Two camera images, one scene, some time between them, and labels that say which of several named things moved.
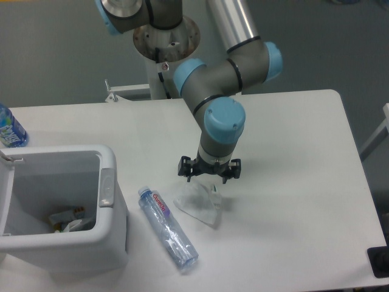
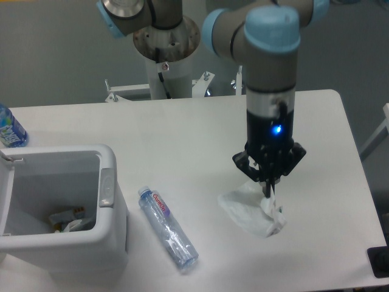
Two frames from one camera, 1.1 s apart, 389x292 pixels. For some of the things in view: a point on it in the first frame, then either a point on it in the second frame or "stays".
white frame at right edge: [382, 134] stays
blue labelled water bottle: [12, 134] stays
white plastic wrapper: [200, 201] -> [249, 207]
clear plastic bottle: [175, 243] stays
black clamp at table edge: [378, 259] stays
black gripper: [188, 166] -> [269, 139]
